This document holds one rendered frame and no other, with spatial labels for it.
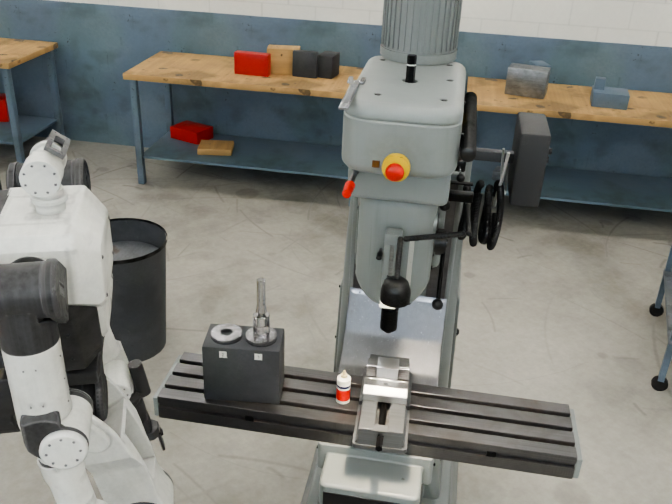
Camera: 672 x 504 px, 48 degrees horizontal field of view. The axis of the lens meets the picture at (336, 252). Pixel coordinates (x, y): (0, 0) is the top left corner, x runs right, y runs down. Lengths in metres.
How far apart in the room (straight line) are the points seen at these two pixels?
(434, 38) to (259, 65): 3.84
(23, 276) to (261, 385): 1.10
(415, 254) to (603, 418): 2.22
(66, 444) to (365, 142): 0.84
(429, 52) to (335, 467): 1.16
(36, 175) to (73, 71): 5.63
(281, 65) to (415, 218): 4.03
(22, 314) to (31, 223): 0.21
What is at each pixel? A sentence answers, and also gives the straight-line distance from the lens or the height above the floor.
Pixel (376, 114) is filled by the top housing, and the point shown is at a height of 1.87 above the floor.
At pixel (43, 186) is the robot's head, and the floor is 1.83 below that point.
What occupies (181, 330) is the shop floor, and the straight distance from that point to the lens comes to 4.24.
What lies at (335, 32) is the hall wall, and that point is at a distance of 6.13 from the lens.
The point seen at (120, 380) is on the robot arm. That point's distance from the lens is 1.88.
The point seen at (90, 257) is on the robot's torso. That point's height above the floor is 1.72.
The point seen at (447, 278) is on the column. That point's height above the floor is 1.17.
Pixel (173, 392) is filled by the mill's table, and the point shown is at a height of 0.93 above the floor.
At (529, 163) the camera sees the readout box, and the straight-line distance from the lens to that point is 2.08.
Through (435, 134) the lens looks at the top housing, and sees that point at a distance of 1.61.
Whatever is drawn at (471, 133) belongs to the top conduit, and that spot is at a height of 1.81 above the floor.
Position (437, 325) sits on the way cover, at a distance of 2.46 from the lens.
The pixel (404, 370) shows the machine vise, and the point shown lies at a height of 1.04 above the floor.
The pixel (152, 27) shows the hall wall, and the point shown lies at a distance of 6.56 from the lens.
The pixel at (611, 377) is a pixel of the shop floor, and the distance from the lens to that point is 4.22.
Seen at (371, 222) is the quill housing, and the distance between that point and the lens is 1.84.
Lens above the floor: 2.35
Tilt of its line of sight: 28 degrees down
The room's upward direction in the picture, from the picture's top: 3 degrees clockwise
